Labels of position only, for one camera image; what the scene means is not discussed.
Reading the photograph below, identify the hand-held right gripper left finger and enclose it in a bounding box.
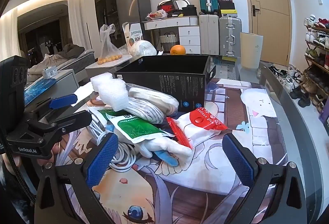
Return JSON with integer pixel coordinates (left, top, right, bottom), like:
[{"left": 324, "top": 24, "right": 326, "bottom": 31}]
[{"left": 33, "top": 133, "right": 120, "bottom": 224}]

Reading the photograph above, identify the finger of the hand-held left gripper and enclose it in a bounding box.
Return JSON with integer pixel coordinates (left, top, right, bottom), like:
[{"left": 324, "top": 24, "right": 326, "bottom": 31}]
[
  {"left": 27, "top": 110, "right": 92, "bottom": 137},
  {"left": 26, "top": 94, "right": 79, "bottom": 114}
]

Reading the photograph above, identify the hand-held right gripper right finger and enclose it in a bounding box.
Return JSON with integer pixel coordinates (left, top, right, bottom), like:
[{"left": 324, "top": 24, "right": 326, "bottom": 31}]
[{"left": 221, "top": 133, "right": 307, "bottom": 224}]

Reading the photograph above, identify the white cable bundle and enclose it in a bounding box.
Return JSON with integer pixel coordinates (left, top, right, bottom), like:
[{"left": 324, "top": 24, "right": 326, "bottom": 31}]
[{"left": 89, "top": 113, "right": 137, "bottom": 172}]

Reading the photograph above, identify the green white packet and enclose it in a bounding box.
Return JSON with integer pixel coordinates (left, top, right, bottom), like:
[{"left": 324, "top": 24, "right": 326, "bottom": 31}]
[
  {"left": 105, "top": 112, "right": 168, "bottom": 144},
  {"left": 96, "top": 108, "right": 130, "bottom": 124}
]

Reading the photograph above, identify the white foam wrap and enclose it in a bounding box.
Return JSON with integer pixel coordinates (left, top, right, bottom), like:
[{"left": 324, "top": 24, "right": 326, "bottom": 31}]
[{"left": 90, "top": 73, "right": 129, "bottom": 112}]

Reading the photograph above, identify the red white packet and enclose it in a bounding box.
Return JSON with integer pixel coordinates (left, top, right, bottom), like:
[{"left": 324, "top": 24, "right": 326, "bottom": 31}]
[{"left": 167, "top": 107, "right": 229, "bottom": 149}]

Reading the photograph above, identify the white blue plush toy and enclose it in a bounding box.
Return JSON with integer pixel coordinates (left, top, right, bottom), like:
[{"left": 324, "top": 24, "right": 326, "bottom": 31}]
[{"left": 140, "top": 134, "right": 193, "bottom": 166}]

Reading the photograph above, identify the black cardboard box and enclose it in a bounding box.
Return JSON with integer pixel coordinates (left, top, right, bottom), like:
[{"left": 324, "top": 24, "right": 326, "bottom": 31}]
[{"left": 113, "top": 54, "right": 216, "bottom": 113}]

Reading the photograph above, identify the person's left hand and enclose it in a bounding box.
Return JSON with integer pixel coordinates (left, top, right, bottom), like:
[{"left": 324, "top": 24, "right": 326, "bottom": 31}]
[{"left": 0, "top": 148, "right": 56, "bottom": 176}]

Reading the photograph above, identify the grey side cabinet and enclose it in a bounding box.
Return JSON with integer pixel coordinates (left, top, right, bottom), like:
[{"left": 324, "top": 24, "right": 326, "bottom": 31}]
[{"left": 24, "top": 68, "right": 80, "bottom": 106}]

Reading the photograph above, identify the white paper napkin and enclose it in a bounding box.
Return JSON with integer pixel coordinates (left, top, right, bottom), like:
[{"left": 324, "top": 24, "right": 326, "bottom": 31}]
[{"left": 70, "top": 82, "right": 99, "bottom": 107}]

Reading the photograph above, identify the blue pack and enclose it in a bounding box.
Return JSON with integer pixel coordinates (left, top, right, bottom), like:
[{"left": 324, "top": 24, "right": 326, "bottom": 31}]
[{"left": 25, "top": 78, "right": 56, "bottom": 97}]

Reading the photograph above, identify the small white box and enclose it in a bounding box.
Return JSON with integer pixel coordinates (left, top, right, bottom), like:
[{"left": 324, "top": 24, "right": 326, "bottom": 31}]
[{"left": 42, "top": 66, "right": 57, "bottom": 79}]

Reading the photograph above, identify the printed table mat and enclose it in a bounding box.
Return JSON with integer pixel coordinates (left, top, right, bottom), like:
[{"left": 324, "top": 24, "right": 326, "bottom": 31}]
[{"left": 55, "top": 77, "right": 288, "bottom": 224}]

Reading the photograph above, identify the bed with grey blanket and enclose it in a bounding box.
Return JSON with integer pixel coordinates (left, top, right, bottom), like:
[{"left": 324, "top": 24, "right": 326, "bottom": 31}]
[{"left": 27, "top": 43, "right": 96, "bottom": 81}]

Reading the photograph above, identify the white side table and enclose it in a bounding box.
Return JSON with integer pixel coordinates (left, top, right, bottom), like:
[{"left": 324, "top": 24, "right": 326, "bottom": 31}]
[{"left": 85, "top": 54, "right": 133, "bottom": 75}]

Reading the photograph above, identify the plastic bag of small oranges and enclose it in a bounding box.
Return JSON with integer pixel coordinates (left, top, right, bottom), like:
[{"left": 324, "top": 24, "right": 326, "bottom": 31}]
[{"left": 97, "top": 24, "right": 123, "bottom": 65}]

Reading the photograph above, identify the white curtain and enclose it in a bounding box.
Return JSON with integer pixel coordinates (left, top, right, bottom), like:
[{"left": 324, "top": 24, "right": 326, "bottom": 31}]
[{"left": 67, "top": 0, "right": 85, "bottom": 47}]

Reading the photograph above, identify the purple box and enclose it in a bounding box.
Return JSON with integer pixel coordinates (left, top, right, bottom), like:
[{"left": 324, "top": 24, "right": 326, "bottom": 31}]
[{"left": 319, "top": 108, "right": 329, "bottom": 124}]

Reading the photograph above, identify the crumpled white plastic bag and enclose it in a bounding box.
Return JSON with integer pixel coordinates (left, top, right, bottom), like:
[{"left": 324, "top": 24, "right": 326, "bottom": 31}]
[{"left": 129, "top": 40, "right": 157, "bottom": 57}]

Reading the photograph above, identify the white printed carton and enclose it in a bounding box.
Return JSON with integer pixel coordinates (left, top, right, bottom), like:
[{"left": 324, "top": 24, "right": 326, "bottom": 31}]
[{"left": 122, "top": 22, "right": 144, "bottom": 51}]

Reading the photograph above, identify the white cylindrical bin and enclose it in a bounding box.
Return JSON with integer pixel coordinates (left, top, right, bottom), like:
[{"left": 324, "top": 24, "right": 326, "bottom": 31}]
[{"left": 240, "top": 32, "right": 264, "bottom": 69}]

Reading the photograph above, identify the grey refrigerator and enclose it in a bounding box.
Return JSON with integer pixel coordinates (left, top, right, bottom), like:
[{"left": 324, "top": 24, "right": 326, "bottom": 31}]
[{"left": 116, "top": 0, "right": 152, "bottom": 42}]

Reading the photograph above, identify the wicker basket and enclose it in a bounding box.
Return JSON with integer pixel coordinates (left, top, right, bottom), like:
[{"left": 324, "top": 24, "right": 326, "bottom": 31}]
[{"left": 159, "top": 33, "right": 180, "bottom": 53}]

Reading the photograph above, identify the silver suitcase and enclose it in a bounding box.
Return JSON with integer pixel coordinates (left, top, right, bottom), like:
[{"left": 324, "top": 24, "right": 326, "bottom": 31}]
[{"left": 218, "top": 16, "right": 242, "bottom": 58}]

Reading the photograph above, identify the orange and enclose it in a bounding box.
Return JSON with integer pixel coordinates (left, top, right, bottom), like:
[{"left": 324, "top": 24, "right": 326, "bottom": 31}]
[{"left": 170, "top": 45, "right": 186, "bottom": 55}]

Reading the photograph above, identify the shoe rack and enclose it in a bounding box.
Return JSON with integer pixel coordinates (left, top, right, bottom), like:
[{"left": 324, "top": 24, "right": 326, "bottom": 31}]
[{"left": 303, "top": 15, "right": 329, "bottom": 111}]

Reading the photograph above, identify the bag of snacks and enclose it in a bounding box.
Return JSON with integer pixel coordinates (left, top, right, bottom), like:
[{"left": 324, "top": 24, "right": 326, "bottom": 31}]
[{"left": 146, "top": 11, "right": 167, "bottom": 20}]

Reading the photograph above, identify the beige suitcase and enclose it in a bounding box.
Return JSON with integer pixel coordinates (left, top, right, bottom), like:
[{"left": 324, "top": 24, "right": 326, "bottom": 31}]
[{"left": 198, "top": 14, "right": 220, "bottom": 55}]

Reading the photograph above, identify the white desk with drawers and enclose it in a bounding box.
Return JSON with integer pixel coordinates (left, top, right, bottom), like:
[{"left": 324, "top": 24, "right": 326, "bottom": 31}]
[{"left": 142, "top": 15, "right": 201, "bottom": 55}]

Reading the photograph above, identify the black red box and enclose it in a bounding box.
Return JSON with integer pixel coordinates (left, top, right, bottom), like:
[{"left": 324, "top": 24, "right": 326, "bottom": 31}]
[{"left": 157, "top": 0, "right": 180, "bottom": 15}]

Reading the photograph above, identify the stack of black boxes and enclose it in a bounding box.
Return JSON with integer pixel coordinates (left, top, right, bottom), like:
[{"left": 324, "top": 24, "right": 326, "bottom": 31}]
[{"left": 218, "top": 0, "right": 236, "bottom": 17}]

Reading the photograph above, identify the black bag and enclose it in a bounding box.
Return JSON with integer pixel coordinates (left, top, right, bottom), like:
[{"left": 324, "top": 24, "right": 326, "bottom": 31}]
[{"left": 181, "top": 4, "right": 198, "bottom": 16}]

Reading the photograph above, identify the clear bag of white cord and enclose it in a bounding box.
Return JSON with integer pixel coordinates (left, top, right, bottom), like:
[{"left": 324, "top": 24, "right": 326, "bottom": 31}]
[{"left": 127, "top": 96, "right": 166, "bottom": 124}]

